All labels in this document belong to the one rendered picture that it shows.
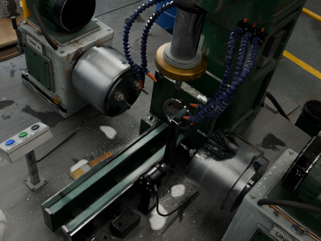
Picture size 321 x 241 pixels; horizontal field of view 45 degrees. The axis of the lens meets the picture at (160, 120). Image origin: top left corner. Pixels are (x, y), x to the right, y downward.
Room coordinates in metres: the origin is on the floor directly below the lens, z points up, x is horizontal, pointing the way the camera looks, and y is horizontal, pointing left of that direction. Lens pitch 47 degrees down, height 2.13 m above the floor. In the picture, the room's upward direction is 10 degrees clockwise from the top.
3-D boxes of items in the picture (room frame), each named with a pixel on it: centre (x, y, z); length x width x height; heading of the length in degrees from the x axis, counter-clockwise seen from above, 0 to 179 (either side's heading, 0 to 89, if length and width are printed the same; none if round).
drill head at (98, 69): (1.22, 0.28, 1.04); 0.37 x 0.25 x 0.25; 56
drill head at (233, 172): (0.83, -0.28, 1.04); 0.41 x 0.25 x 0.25; 56
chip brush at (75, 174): (0.92, 0.25, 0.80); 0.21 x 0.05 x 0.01; 143
